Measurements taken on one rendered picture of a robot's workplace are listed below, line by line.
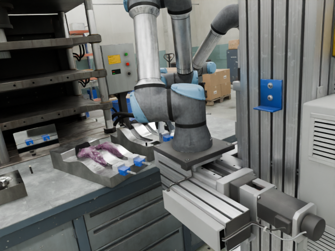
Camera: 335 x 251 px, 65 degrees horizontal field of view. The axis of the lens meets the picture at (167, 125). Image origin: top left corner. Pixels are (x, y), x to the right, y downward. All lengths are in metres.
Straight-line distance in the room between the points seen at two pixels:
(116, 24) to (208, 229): 8.39
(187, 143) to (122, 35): 8.09
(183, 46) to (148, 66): 0.24
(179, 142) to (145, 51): 0.35
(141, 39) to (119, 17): 7.99
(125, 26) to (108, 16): 0.62
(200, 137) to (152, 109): 0.19
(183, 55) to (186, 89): 0.29
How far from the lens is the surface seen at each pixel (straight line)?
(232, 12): 1.45
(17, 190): 1.43
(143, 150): 1.50
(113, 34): 8.80
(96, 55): 2.08
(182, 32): 1.11
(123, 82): 2.31
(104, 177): 1.29
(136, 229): 1.61
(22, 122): 2.04
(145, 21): 1.01
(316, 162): 0.78
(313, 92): 0.80
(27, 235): 1.36
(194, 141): 0.93
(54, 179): 1.53
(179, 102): 0.90
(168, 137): 1.40
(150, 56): 0.97
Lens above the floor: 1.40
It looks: 16 degrees down
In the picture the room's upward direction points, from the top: 6 degrees counter-clockwise
